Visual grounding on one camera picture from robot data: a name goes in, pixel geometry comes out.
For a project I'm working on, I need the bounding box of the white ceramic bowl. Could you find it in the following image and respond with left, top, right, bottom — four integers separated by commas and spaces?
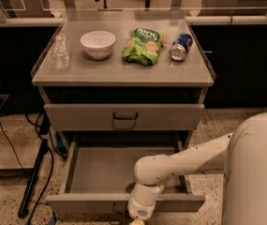
81, 31, 116, 60

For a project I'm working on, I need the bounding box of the black stand leg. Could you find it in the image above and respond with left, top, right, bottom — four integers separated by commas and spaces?
18, 113, 50, 218

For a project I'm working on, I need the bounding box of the green chip bag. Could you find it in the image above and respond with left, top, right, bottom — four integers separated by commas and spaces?
122, 27, 167, 67

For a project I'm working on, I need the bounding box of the clear plastic bottle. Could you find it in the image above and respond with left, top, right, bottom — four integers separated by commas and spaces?
51, 35, 71, 71

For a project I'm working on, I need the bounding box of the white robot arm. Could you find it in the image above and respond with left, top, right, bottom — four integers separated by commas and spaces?
127, 112, 267, 225

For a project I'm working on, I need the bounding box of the black floor cable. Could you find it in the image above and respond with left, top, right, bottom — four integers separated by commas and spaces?
24, 112, 68, 225

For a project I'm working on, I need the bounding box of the blue soda can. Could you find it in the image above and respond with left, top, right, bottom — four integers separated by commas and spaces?
169, 33, 193, 61

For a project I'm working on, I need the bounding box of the grey drawer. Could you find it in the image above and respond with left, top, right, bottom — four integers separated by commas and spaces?
45, 141, 206, 214
44, 104, 204, 131

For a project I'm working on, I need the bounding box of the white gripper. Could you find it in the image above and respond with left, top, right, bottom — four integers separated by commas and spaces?
127, 185, 164, 225

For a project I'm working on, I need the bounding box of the grey drawer cabinet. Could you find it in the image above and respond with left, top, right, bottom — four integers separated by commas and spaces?
30, 9, 216, 143

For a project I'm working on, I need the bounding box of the grey top drawer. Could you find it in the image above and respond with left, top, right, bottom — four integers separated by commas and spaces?
44, 104, 204, 131

